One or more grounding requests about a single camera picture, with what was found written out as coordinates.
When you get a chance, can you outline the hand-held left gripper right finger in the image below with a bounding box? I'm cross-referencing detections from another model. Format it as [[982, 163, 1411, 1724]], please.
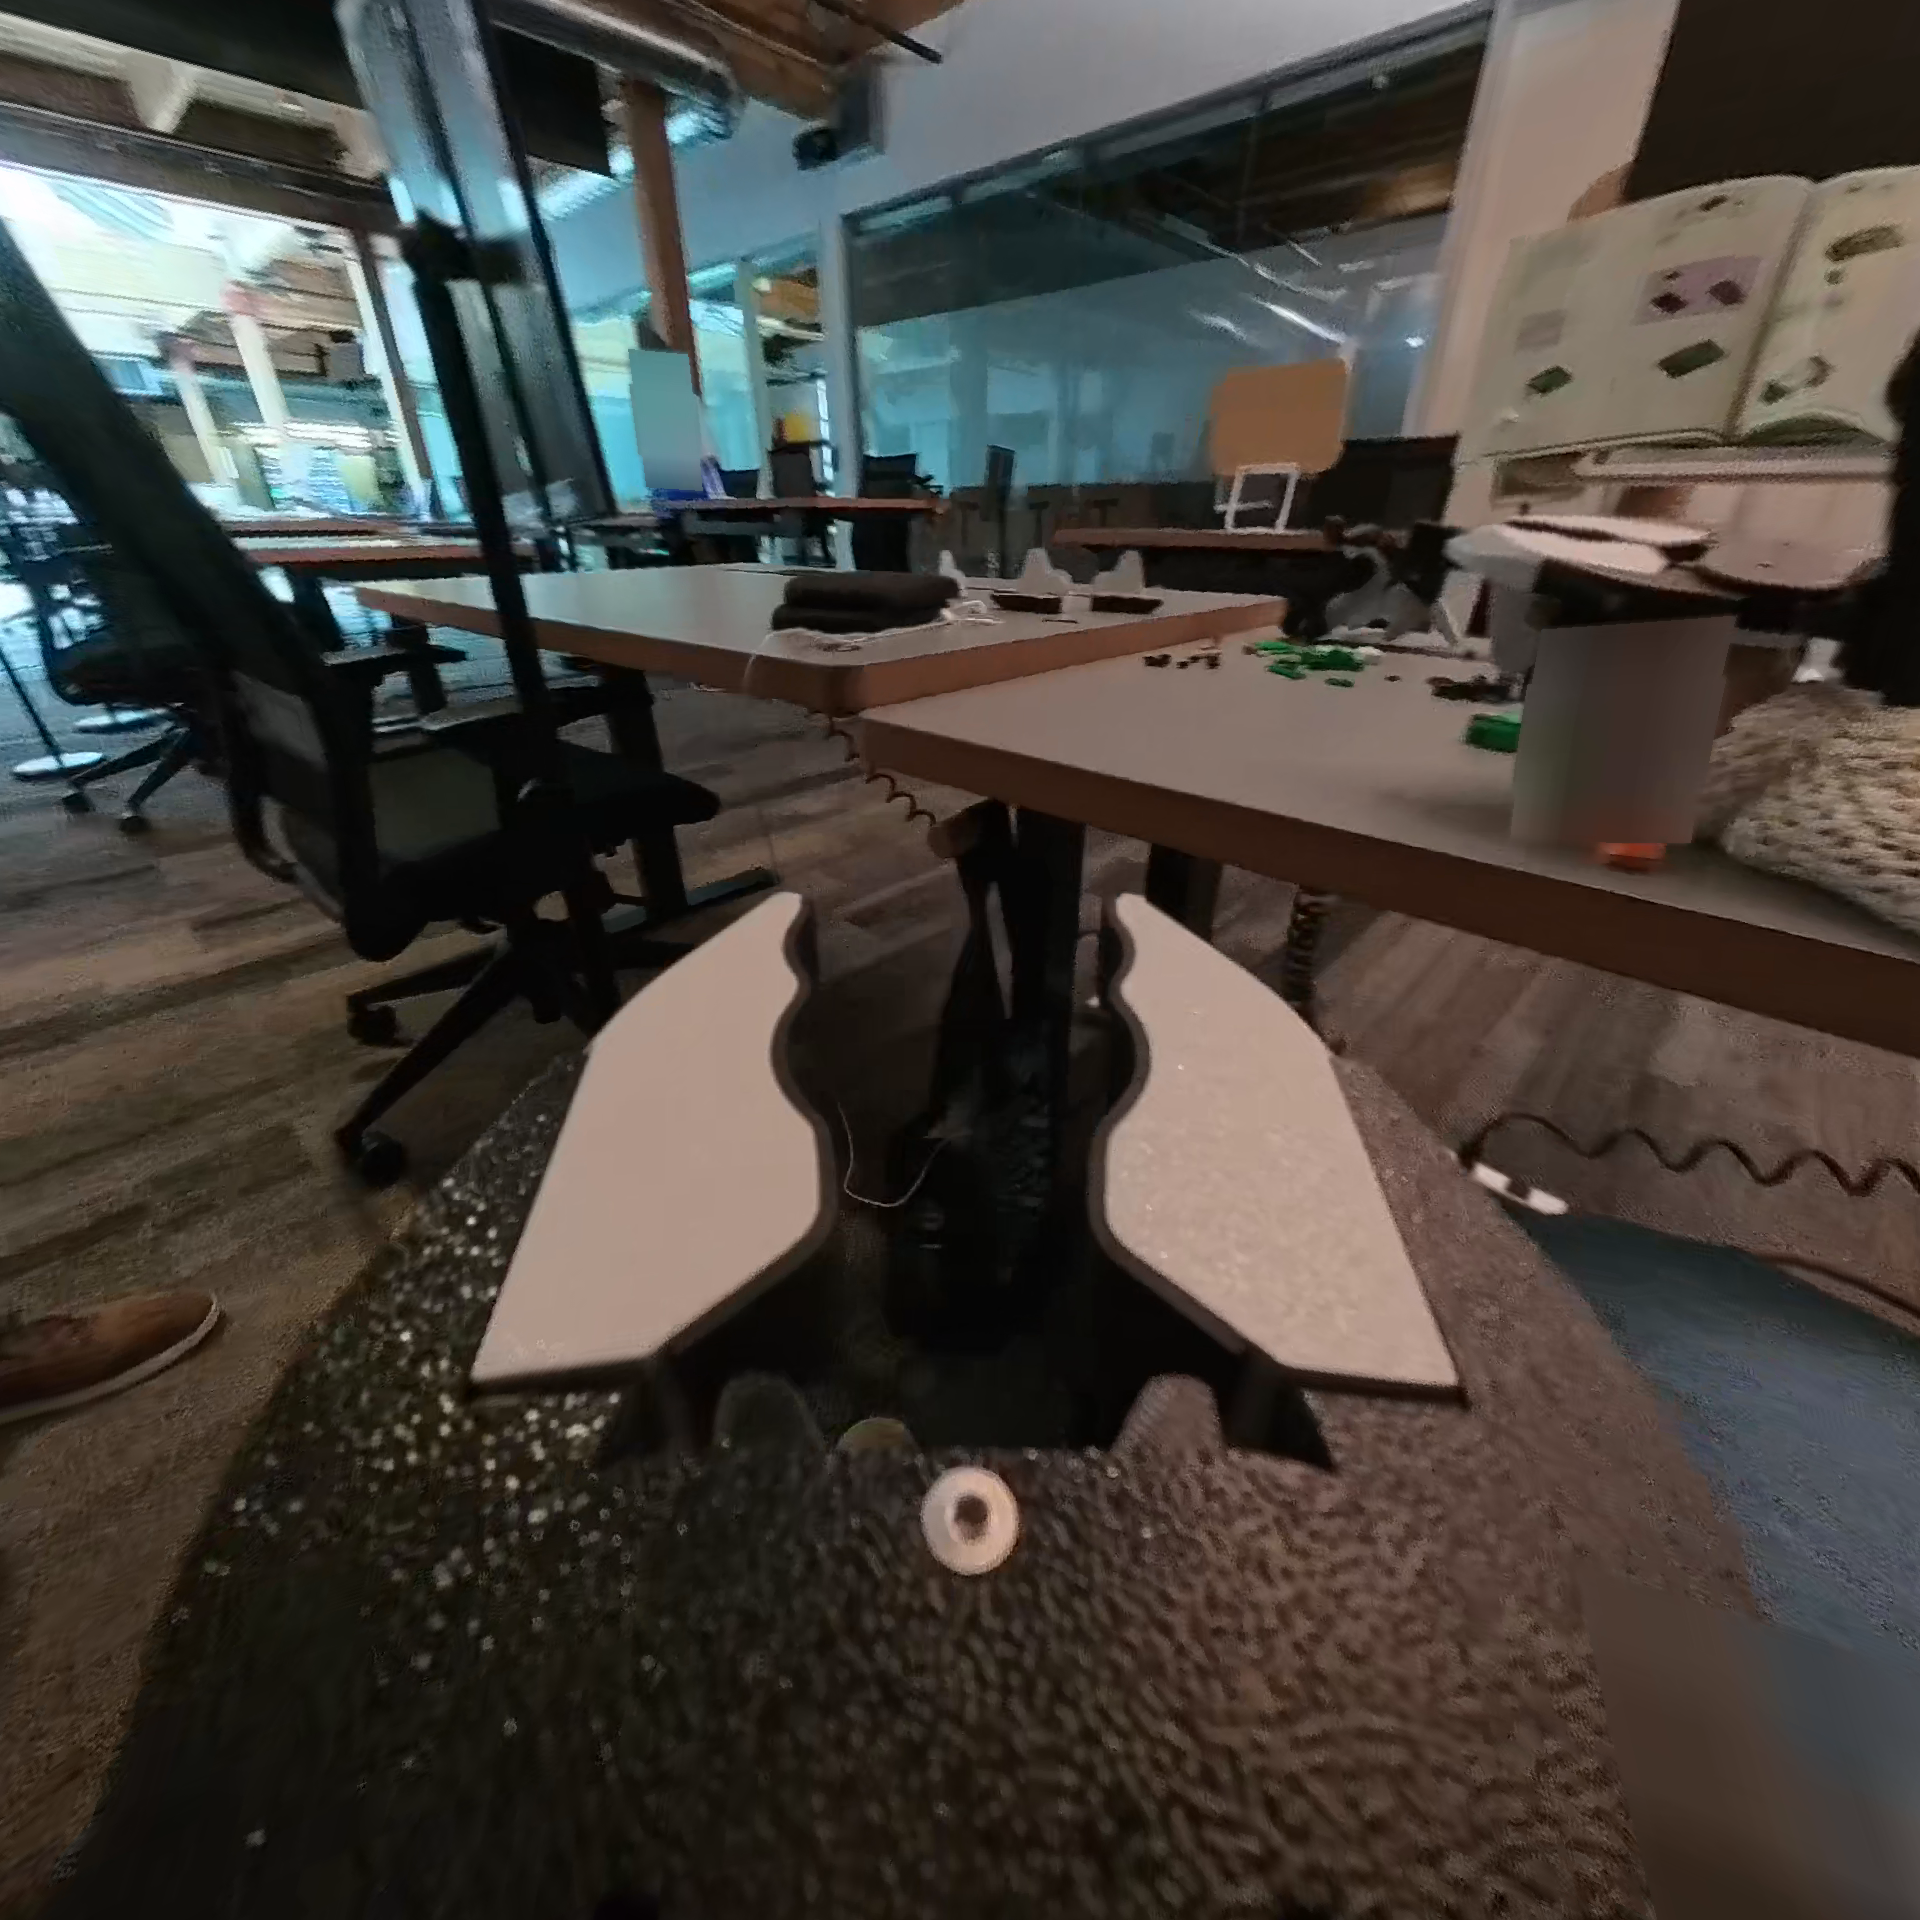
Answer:
[[1087, 891, 1465, 1452]]

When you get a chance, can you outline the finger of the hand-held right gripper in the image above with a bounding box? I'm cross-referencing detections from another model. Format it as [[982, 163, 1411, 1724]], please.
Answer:
[[1444, 526, 1682, 606], [1499, 509, 1727, 561]]

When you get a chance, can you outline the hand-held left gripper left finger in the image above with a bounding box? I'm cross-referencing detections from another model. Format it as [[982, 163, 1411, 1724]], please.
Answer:
[[469, 891, 841, 1404]]

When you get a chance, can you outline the person's right forearm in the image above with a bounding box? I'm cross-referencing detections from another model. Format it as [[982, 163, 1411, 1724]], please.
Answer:
[[1697, 681, 1920, 934]]

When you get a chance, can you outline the open instruction booklet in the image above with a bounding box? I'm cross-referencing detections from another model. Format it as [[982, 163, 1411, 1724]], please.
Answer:
[[1459, 170, 1920, 460]]

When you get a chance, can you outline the black mesh office chair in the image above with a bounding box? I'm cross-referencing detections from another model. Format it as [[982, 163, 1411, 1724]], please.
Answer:
[[0, 225, 781, 1186]]

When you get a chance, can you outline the grey wood-edged table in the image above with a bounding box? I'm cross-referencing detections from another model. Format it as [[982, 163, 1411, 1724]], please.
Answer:
[[357, 562, 1290, 903]]

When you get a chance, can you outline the brown office desk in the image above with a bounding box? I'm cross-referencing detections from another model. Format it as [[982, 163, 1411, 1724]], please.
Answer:
[[223, 516, 541, 579], [661, 491, 954, 572]]

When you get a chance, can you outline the whiteboard on black stand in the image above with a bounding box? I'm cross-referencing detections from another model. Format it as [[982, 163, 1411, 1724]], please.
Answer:
[[335, 0, 662, 975]]

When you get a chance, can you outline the coiled black cable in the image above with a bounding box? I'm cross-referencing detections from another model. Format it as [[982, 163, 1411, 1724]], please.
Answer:
[[817, 703, 923, 828], [1283, 885, 1345, 1038]]

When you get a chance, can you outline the tan chair with white frame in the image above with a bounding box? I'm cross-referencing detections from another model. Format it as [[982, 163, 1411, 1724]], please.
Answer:
[[1207, 357, 1355, 537]]

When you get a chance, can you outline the coiled cable with white plug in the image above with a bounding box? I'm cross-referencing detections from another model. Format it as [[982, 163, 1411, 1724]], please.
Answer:
[[1463, 1110, 1920, 1215]]

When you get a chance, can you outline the wooden support post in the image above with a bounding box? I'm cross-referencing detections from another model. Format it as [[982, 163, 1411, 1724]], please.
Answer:
[[618, 75, 707, 396]]

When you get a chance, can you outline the spiral metal air duct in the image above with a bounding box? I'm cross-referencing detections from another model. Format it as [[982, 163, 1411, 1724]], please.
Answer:
[[599, 0, 751, 145]]

